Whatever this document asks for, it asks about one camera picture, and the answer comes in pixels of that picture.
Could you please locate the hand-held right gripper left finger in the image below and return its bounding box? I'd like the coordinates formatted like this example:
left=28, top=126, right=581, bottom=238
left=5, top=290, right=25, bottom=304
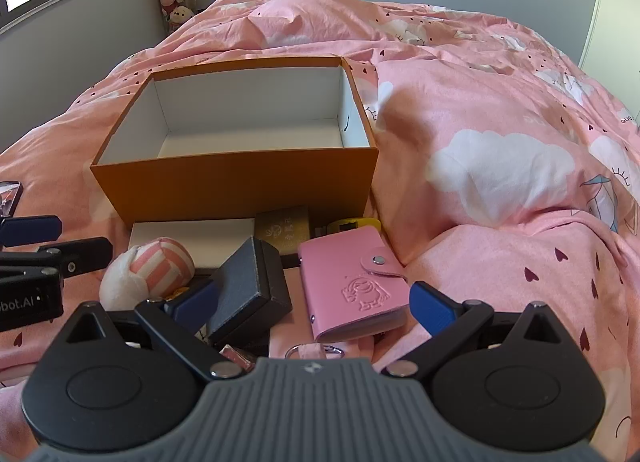
left=62, top=278, right=251, bottom=383

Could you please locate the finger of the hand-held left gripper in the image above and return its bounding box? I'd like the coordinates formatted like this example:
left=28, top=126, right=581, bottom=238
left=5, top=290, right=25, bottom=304
left=0, top=214, right=63, bottom=249
left=0, top=237, right=114, bottom=280

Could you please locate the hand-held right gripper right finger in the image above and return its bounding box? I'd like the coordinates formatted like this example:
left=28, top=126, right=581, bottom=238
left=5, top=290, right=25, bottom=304
left=382, top=281, right=568, bottom=380

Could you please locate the dark printed box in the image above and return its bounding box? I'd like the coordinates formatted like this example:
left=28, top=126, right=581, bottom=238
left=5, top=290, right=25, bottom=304
left=0, top=181, right=24, bottom=219

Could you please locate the dark grey box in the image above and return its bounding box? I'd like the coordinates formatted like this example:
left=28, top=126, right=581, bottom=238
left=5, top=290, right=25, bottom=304
left=206, top=236, right=293, bottom=349

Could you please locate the white and black plush toy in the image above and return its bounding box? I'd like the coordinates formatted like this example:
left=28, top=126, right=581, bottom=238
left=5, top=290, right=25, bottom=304
left=99, top=237, right=196, bottom=313

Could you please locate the white glasses case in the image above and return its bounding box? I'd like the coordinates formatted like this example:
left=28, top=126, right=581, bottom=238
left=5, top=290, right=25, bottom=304
left=128, top=218, right=258, bottom=269

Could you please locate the pink card holder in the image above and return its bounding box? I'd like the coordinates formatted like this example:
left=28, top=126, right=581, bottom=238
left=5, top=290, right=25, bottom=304
left=298, top=233, right=407, bottom=343

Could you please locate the yellow tape measure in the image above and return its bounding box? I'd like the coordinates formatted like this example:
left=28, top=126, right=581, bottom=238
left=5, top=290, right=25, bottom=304
left=315, top=216, right=384, bottom=243

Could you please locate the small gold box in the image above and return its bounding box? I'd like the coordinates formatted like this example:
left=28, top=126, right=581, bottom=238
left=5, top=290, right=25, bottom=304
left=254, top=206, right=314, bottom=269

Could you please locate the orange cardboard box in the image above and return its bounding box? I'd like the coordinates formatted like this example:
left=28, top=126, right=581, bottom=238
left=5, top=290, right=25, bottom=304
left=90, top=56, right=379, bottom=243

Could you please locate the pink cloud print blanket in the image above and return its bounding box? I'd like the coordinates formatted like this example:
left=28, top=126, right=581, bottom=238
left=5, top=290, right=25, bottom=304
left=0, top=0, right=640, bottom=462

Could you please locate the white wardrobe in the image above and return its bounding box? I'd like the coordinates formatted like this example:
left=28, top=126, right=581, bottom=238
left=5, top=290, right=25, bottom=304
left=577, top=0, right=640, bottom=110

